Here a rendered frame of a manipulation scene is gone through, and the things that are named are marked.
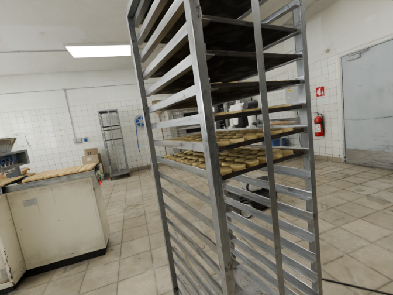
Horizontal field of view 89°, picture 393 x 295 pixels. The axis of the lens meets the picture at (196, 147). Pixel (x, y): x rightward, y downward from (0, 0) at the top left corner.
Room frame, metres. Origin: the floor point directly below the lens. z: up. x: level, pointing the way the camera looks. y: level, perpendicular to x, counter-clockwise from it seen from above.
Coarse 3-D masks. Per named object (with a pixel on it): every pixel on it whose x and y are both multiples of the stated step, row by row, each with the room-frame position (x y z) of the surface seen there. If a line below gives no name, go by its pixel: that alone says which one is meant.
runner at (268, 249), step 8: (232, 224) 1.25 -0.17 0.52; (240, 232) 1.17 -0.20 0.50; (248, 232) 1.12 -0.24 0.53; (248, 240) 1.09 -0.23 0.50; (256, 240) 1.06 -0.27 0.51; (264, 248) 1.00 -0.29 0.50; (272, 248) 0.96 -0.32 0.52; (288, 256) 0.88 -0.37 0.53; (288, 264) 0.86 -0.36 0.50; (296, 264) 0.84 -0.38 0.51; (304, 272) 0.80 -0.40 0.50; (312, 272) 0.77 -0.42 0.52; (312, 280) 0.75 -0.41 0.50
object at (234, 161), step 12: (168, 156) 1.05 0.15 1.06; (180, 156) 1.05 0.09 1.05; (192, 156) 0.95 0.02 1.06; (204, 156) 0.94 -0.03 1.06; (228, 156) 0.84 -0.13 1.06; (240, 156) 0.81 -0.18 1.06; (252, 156) 0.76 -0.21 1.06; (264, 156) 0.73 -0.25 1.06; (276, 156) 0.73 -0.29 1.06; (204, 168) 0.72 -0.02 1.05; (228, 168) 0.64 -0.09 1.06; (240, 168) 0.64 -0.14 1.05
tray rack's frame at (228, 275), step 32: (192, 0) 0.55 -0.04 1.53; (256, 0) 0.67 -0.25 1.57; (192, 32) 0.55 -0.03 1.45; (256, 32) 0.66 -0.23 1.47; (192, 64) 0.57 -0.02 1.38; (224, 224) 0.55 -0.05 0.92; (224, 256) 0.55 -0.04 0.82; (224, 288) 0.56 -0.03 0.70; (256, 288) 1.12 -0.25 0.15; (320, 288) 0.76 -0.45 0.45
